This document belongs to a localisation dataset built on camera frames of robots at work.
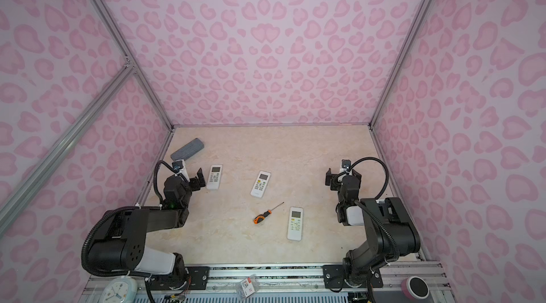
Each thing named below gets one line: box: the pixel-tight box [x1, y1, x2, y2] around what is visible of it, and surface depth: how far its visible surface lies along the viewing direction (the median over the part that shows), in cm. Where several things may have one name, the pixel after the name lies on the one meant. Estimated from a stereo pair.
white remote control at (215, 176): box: [206, 164, 224, 190], surface depth 100 cm
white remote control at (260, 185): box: [250, 170, 272, 199], surface depth 97 cm
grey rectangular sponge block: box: [170, 137, 205, 162], surface depth 109 cm
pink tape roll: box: [400, 275, 430, 301], surface depth 68 cm
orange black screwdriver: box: [253, 201, 286, 225], surface depth 87 cm
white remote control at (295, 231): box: [287, 206, 304, 242], surface depth 86 cm
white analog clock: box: [98, 276, 138, 303], surface depth 70 cm
